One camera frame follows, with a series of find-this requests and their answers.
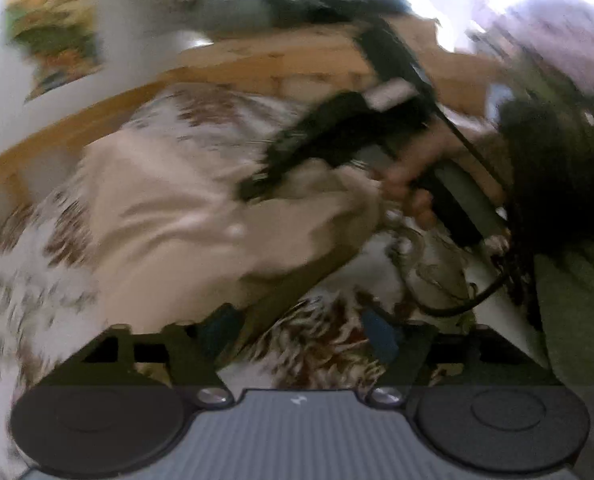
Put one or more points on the landscape poster torn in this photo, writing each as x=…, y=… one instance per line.
x=58, y=38

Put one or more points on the wooden bed frame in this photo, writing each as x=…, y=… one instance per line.
x=304, y=64

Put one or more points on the person right hand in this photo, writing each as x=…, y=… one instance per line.
x=401, y=183

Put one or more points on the floral white bedspread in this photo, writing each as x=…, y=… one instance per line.
x=48, y=304

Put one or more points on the beige garment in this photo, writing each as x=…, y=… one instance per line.
x=171, y=242

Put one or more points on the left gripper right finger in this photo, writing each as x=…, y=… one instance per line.
x=403, y=349

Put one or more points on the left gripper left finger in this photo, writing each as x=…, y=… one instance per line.
x=193, y=349

